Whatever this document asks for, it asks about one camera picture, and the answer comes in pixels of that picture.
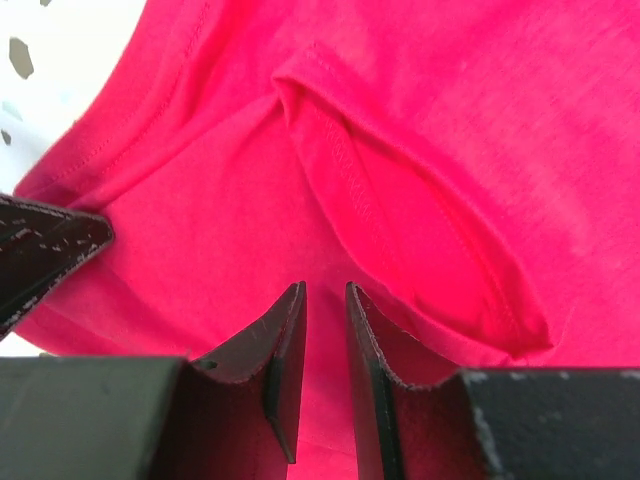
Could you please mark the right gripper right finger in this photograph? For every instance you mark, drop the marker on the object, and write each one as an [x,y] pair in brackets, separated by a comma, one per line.
[386,363]

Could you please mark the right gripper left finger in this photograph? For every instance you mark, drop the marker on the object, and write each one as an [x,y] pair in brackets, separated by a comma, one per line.
[267,359]

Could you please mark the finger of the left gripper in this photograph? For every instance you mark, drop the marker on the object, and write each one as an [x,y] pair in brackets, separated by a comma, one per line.
[41,245]

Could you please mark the magenta t shirt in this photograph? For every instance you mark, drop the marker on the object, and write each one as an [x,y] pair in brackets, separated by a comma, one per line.
[472,165]

